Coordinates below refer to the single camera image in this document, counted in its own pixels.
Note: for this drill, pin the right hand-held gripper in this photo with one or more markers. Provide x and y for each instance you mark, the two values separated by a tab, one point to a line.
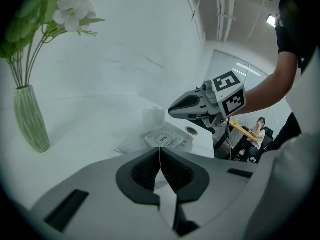
231	94

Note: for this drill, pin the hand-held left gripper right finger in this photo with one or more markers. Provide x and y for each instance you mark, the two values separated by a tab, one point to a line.
215	184

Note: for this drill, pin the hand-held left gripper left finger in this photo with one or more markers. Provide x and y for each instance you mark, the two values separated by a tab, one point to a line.
100	184

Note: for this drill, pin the white wet wipes pack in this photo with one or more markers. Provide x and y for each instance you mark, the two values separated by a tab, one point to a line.
163	139

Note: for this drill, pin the person's right forearm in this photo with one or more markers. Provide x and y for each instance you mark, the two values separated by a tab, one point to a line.
272	84

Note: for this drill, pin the yellow wooden table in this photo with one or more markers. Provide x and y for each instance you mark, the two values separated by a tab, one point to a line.
243	131

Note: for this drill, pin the black office chair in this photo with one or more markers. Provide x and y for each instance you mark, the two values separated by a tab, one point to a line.
268	137

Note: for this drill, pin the person's white garment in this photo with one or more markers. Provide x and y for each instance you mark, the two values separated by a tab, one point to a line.
287	184

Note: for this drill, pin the green ribbed vase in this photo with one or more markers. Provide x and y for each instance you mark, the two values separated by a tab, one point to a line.
31	119

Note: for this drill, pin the white ceiling pipes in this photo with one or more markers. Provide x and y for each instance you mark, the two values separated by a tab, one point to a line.
225	11

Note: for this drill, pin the ceiling light panel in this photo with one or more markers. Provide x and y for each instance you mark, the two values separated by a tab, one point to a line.
271	19

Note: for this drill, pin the white artificial flowers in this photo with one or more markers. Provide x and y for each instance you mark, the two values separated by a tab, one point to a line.
72	11

